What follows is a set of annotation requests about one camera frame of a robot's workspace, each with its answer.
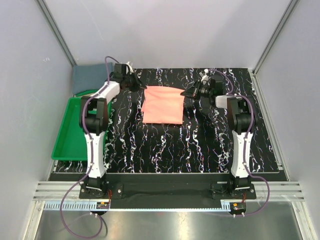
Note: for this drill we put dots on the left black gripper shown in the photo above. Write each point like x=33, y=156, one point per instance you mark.
x=138, y=83

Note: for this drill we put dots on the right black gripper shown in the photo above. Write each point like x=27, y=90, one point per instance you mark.
x=193, y=91

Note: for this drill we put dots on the pink t-shirt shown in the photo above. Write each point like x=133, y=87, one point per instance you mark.
x=163, y=105

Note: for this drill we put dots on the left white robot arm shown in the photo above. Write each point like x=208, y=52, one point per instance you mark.
x=94, y=121

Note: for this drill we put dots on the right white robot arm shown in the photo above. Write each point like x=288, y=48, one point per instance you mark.
x=241, y=121

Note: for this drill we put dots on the black marble pattern mat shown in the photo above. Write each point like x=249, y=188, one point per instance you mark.
x=201, y=144

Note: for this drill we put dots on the green plastic tray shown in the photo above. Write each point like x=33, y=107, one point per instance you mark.
x=70, y=144

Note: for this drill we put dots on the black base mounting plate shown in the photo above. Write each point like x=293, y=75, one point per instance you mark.
x=167, y=191

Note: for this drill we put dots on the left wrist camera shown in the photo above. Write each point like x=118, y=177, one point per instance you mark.
x=129, y=68

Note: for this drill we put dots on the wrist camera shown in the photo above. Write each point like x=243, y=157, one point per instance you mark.
x=204, y=76
x=129, y=68

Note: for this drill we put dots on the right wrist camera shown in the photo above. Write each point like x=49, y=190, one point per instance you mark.
x=204, y=76

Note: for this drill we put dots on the aluminium rail frame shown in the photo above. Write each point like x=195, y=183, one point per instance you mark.
x=170, y=210

